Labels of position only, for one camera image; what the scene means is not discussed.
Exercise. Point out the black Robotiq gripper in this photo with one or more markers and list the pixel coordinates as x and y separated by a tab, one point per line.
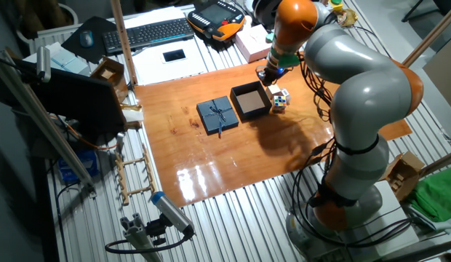
273	74

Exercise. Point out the pale wooden cube block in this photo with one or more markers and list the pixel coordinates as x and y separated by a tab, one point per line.
273	91

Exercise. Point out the small Rubik's cube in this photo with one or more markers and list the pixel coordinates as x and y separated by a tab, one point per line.
279	103

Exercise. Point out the blue gift box lid ribbon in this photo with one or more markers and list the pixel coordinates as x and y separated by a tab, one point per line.
218	116

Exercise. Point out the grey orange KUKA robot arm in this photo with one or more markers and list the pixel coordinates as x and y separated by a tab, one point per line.
367	94

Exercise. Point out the dark blue gift box base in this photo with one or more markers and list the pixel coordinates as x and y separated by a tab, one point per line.
251	102

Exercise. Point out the pale pink gift box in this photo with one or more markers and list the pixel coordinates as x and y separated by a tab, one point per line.
251	43

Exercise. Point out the yellow box green button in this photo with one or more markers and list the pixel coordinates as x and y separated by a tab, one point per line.
336	4

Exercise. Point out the small open cardboard box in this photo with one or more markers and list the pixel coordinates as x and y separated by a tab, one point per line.
111	74

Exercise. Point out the cardboard box with inserts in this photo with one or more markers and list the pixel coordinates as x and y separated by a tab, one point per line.
405	174

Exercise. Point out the white light blue box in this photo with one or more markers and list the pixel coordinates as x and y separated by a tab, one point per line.
65	60

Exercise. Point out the small white bottle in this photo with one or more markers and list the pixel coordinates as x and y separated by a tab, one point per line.
247	22

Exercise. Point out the black filament spool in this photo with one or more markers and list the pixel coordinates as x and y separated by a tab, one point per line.
265	11

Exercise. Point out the black orange teach pendant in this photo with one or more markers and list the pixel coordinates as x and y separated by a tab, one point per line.
214	18

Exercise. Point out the white smartphone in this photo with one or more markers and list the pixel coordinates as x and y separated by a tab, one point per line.
174	55

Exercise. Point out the glossy wooden board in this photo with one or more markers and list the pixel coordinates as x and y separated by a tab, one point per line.
211	163

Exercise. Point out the large white paper sheet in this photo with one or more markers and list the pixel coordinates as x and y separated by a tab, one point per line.
156	72

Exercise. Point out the black computer keyboard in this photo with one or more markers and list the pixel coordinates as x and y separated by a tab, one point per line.
149	34

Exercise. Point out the white tissue gold foil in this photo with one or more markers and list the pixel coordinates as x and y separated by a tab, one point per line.
132	115

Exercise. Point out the wooden ladder rack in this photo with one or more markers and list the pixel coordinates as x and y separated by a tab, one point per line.
132	174

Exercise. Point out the black mouse pad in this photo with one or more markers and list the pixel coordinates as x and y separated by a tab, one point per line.
98	25

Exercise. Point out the beige flat panel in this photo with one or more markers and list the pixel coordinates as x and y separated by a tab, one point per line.
443	80

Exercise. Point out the grey computer mouse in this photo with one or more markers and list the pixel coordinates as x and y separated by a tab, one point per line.
86	38

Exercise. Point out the black flat monitor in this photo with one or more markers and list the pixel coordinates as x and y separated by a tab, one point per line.
76	102

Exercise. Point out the aluminium profile stand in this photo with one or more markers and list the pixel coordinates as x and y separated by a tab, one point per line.
138	236

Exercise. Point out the blue plastic package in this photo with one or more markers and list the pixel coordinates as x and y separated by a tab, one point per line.
80	165

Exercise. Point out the green cloth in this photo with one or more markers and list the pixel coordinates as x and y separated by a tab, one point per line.
436	193

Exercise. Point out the white ribbed panel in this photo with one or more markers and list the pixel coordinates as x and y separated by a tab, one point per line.
54	34

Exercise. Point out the long aluminium bar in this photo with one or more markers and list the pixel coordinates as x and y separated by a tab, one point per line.
47	123

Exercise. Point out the wooden frame post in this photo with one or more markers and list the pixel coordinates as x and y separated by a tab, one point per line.
429	36
123	40
440	162

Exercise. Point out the silver camera blue end cap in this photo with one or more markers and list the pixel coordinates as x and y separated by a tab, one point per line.
171	213

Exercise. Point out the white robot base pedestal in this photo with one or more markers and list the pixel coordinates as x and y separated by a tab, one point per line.
389	196

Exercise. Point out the black camera clamp mount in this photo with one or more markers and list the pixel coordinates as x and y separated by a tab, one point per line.
156	229

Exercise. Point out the silver depth camera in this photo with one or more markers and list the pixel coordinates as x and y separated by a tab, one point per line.
43	63

